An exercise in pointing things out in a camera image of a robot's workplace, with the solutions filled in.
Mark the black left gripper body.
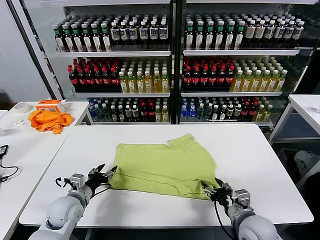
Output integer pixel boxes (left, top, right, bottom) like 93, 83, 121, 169
85, 171, 111, 192

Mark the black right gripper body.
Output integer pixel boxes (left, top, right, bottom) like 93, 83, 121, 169
211, 187, 234, 207

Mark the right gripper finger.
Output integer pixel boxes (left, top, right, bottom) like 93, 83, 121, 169
213, 177, 233, 193
200, 180, 216, 199

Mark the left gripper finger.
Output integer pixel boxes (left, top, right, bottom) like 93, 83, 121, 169
87, 163, 107, 176
102, 164, 119, 180

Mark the light green t-shirt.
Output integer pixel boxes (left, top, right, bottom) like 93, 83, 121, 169
108, 133, 221, 201

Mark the small black white-labelled bottle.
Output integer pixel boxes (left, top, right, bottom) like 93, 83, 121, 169
233, 104, 242, 122
226, 104, 235, 122
124, 104, 133, 123
131, 104, 140, 123

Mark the black plastic crate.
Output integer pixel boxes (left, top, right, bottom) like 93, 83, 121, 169
277, 147, 320, 182

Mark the crumpled orange cloth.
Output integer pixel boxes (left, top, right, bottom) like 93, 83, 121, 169
27, 109, 74, 135

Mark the small red-capped dark bottle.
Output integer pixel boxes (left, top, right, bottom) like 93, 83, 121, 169
249, 101, 258, 122
139, 102, 148, 123
147, 102, 156, 123
241, 101, 250, 122

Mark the orange and white box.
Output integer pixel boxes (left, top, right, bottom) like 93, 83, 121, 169
35, 99, 67, 114

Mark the grey bag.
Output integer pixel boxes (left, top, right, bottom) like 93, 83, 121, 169
293, 150, 320, 177

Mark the yellow tea bottle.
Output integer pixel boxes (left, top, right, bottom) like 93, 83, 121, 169
152, 70, 162, 94
276, 70, 288, 92
231, 70, 244, 93
118, 71, 129, 94
144, 70, 154, 94
241, 70, 253, 93
135, 71, 145, 94
259, 70, 271, 93
250, 70, 262, 93
161, 70, 170, 94
267, 70, 279, 93
127, 71, 137, 94

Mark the red-capped cola bottle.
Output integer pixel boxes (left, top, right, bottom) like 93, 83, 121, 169
94, 66, 104, 89
199, 65, 210, 88
102, 66, 112, 89
68, 65, 79, 89
85, 66, 96, 89
110, 65, 120, 89
216, 65, 227, 88
191, 65, 201, 88
182, 65, 192, 88
208, 65, 218, 88
77, 66, 87, 89
225, 65, 236, 88

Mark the beige masking tape roll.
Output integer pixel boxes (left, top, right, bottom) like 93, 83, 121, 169
13, 101, 34, 115

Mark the black display tray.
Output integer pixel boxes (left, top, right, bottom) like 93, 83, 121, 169
181, 86, 232, 93

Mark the white metal-framed side table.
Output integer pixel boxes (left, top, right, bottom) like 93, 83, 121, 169
268, 93, 320, 192

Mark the green-capped dark tea bottle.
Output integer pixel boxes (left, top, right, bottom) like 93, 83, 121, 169
90, 22, 103, 53
224, 21, 236, 50
184, 21, 195, 50
71, 23, 84, 53
233, 21, 246, 50
53, 24, 65, 53
62, 23, 75, 53
81, 22, 93, 53
214, 21, 225, 50
100, 22, 112, 52
194, 21, 205, 50
204, 21, 215, 50

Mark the blue-labelled dark drink bottle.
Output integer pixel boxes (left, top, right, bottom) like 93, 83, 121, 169
149, 20, 159, 50
110, 21, 121, 50
263, 21, 276, 48
138, 21, 149, 50
158, 20, 169, 50
292, 21, 305, 48
119, 21, 130, 50
128, 21, 139, 50
283, 21, 296, 48
273, 21, 286, 48

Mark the beige-labelled dark drink bottle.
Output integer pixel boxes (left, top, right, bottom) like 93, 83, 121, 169
254, 20, 266, 48
244, 20, 256, 48

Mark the white glass-sided shelf unit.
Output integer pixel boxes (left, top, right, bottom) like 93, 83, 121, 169
23, 0, 176, 126
174, 0, 320, 130

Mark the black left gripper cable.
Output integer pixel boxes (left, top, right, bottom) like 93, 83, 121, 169
91, 183, 112, 199

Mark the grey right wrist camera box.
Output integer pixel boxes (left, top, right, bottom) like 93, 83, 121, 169
233, 189, 251, 208

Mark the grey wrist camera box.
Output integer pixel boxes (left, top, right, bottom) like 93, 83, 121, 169
233, 189, 251, 208
62, 173, 85, 193

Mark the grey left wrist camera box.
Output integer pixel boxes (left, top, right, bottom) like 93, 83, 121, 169
62, 173, 85, 193

